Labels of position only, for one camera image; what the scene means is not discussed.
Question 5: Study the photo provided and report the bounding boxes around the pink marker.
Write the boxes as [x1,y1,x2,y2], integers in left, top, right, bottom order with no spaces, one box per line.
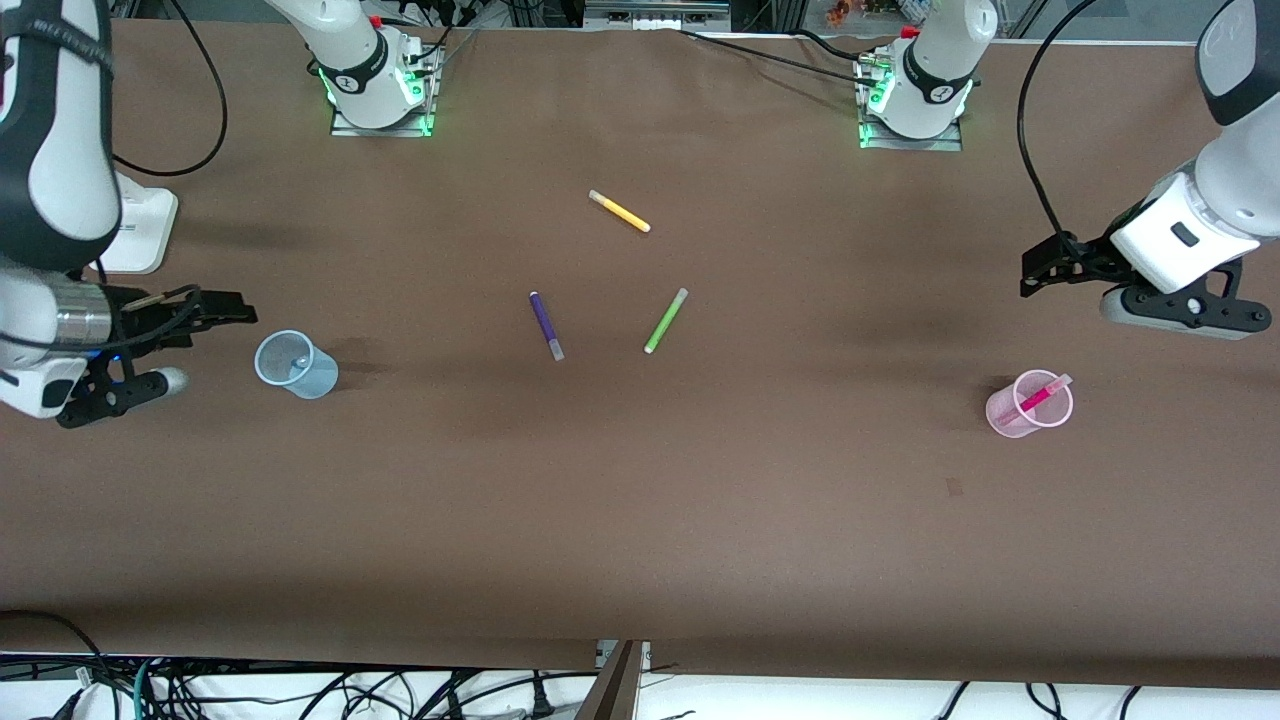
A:
[996,373,1074,425]

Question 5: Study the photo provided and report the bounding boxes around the white flat box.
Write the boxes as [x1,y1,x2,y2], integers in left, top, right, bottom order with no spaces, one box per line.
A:
[98,168,180,276]

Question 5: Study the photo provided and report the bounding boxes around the translucent blue plastic cup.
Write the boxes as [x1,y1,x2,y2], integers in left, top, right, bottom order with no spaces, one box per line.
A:
[254,330,340,401]

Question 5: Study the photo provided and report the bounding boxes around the translucent pink plastic cup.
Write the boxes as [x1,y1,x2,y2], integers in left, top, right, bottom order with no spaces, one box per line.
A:
[985,369,1075,440]

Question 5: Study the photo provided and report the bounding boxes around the purple marker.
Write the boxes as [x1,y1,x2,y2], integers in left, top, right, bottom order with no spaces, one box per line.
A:
[529,291,566,362]

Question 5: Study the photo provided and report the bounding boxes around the green marker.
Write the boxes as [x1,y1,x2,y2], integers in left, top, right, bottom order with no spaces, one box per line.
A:
[643,287,690,355]

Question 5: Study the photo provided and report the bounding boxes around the yellow marker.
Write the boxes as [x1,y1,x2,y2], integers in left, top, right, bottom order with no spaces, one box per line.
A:
[588,189,652,234]

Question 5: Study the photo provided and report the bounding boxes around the brown table cover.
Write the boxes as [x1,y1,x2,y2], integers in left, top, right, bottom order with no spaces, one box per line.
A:
[0,20,1280,691]

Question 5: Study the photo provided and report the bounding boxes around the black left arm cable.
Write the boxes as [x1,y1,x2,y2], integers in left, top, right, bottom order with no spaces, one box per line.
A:
[1017,0,1103,251]

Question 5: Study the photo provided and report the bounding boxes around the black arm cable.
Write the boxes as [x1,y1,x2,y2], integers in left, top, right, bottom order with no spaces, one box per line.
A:
[1017,0,1103,251]
[110,0,230,179]

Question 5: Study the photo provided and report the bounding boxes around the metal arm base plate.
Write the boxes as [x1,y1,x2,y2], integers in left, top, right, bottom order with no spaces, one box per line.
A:
[856,52,964,152]
[329,45,438,139]

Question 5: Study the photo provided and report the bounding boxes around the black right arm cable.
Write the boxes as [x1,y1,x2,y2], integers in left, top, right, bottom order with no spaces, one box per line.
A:
[110,0,230,179]

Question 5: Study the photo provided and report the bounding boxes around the black floor cable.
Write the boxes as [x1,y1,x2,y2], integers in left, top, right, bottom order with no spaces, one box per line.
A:
[0,609,105,691]

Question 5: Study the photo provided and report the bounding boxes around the black cable on table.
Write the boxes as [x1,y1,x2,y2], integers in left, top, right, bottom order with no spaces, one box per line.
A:
[680,28,883,87]

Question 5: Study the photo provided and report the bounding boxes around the grey metal frame beam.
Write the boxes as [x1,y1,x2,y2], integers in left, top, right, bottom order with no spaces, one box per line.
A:
[573,640,653,720]

